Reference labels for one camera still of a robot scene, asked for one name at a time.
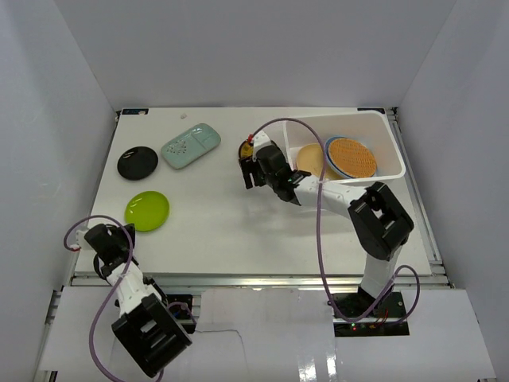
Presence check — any pale green rectangular dish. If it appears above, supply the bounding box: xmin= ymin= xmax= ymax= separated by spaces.
xmin=161 ymin=123 xmax=221 ymax=170

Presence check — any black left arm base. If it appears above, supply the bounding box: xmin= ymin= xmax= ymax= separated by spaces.
xmin=165 ymin=294 xmax=196 ymax=334

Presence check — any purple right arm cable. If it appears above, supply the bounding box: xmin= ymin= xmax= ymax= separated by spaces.
xmin=249 ymin=117 xmax=422 ymax=324

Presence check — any blue round plate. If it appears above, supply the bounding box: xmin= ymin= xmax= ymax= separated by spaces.
xmin=324 ymin=135 xmax=351 ymax=179

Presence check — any lime green round plate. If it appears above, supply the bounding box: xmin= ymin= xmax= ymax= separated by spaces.
xmin=124 ymin=191 xmax=170 ymax=232

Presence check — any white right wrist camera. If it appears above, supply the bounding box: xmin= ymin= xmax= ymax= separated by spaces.
xmin=247 ymin=131 xmax=274 ymax=157

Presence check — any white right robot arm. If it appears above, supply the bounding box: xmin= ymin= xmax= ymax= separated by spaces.
xmin=239 ymin=141 xmax=414 ymax=318

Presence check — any tan round plate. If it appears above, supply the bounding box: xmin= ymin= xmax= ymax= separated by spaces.
xmin=296 ymin=143 xmax=341 ymax=181

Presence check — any white plastic bin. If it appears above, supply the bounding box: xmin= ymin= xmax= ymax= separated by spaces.
xmin=282 ymin=110 xmax=406 ymax=185

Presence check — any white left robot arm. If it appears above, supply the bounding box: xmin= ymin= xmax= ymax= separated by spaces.
xmin=83 ymin=224 xmax=192 ymax=377

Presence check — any woven wicker round plate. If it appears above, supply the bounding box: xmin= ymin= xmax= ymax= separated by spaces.
xmin=329 ymin=137 xmax=377 ymax=178

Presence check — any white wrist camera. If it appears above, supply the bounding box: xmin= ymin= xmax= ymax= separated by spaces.
xmin=247 ymin=131 xmax=274 ymax=157
xmin=69 ymin=229 xmax=91 ymax=252

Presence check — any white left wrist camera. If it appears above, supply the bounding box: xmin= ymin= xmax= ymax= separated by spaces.
xmin=69 ymin=229 xmax=91 ymax=252

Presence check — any aluminium table frame rail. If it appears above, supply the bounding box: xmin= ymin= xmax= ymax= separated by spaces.
xmin=71 ymin=274 xmax=449 ymax=288

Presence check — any yellow black patterned plate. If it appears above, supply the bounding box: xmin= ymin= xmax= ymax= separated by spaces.
xmin=238 ymin=139 xmax=253 ymax=160

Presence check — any blue label sticker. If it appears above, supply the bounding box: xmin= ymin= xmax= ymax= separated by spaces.
xmin=121 ymin=108 xmax=149 ymax=115

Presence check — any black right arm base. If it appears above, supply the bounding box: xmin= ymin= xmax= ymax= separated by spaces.
xmin=329 ymin=292 xmax=410 ymax=337

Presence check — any black round plate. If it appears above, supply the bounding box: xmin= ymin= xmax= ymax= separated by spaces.
xmin=117 ymin=146 xmax=158 ymax=181

